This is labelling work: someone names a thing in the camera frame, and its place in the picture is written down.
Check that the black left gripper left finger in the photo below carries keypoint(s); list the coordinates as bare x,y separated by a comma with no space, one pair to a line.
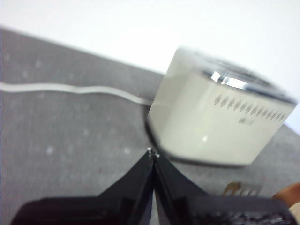
112,208

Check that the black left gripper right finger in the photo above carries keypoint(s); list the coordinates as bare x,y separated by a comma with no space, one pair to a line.
199,211

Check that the brown bread slice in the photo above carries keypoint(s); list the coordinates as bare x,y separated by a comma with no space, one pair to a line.
288,191

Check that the beige metal toaster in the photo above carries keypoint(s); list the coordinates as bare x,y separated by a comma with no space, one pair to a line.
199,122

